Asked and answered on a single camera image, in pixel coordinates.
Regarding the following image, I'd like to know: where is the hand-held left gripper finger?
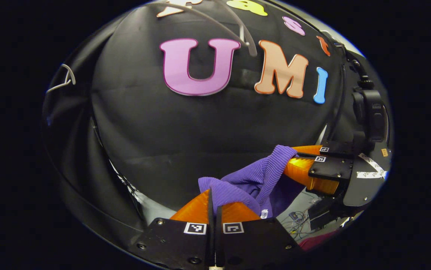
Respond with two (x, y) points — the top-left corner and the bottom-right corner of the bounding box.
(129, 189), (215, 269)
(217, 202), (302, 269)

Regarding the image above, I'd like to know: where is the purple ribbed jacket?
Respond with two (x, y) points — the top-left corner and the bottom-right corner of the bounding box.
(198, 145), (306, 220)

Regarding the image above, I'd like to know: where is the plain white hanger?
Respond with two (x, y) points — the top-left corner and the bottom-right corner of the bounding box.
(46, 64), (76, 94)

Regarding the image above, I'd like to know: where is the black backdrop cloth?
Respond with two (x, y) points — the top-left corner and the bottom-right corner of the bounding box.
(43, 0), (355, 240)

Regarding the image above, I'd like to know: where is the tangle of thin cables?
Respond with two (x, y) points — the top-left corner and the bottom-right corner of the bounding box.
(288, 210), (311, 235)

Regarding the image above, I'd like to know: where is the black cable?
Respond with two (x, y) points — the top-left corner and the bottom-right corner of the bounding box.
(322, 31), (374, 90)

